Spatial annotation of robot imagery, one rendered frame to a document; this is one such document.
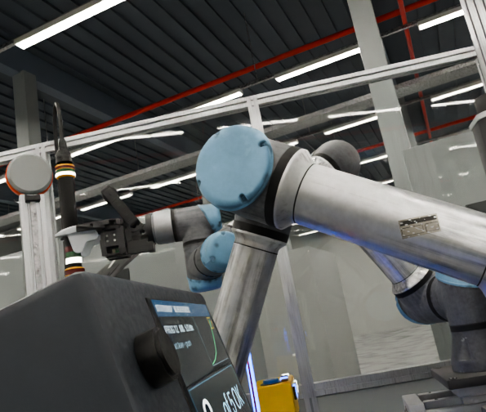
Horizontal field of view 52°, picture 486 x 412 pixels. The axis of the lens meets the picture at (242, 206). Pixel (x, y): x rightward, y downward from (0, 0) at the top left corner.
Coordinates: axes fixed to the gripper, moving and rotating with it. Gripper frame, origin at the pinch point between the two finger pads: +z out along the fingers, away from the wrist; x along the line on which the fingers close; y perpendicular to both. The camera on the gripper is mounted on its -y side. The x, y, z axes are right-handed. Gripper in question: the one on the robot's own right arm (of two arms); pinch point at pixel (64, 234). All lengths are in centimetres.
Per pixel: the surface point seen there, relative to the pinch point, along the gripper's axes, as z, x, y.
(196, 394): -30, -80, 30
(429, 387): -94, 55, 55
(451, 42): -576, 773, -455
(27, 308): -23, -88, 25
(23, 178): 30, 61, -37
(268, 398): -40, 15, 44
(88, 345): -26, -89, 27
